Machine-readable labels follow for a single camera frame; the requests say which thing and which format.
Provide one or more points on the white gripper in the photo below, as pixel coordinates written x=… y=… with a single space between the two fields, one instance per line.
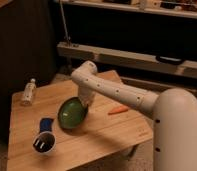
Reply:
x=86 y=95

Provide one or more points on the green ceramic bowl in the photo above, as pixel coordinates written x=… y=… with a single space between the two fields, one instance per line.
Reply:
x=71 y=113

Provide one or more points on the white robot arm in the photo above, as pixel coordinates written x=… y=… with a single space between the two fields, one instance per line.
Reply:
x=174 y=112

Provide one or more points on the orange carrot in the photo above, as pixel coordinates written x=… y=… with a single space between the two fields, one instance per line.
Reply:
x=117 y=110

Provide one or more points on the blue sponge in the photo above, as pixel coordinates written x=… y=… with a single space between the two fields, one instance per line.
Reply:
x=46 y=124

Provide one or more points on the wooden lower shelf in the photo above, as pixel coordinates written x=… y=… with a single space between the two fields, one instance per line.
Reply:
x=126 y=59

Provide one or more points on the wooden shelf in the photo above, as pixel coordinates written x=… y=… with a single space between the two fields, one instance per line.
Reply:
x=126 y=59
x=142 y=8

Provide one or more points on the clear plastic bottle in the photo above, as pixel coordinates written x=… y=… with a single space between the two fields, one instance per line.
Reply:
x=29 y=93

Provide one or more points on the metal stand pole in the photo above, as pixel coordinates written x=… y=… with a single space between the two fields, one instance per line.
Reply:
x=66 y=37

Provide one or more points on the wooden upper shelf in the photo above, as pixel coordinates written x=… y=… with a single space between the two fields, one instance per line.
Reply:
x=142 y=8

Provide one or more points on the black handle on shelf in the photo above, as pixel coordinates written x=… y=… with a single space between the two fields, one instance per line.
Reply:
x=172 y=61

